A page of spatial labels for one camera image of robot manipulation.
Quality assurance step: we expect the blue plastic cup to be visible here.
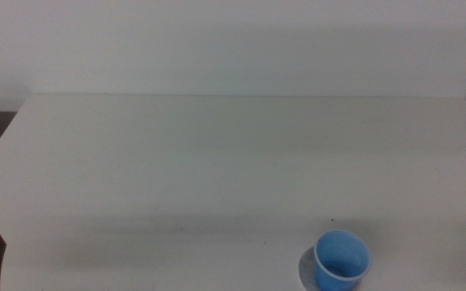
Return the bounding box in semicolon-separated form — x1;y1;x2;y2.
313;229;373;291

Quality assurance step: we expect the round grey felt cup mat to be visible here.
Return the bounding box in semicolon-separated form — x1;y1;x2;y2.
298;246;362;291

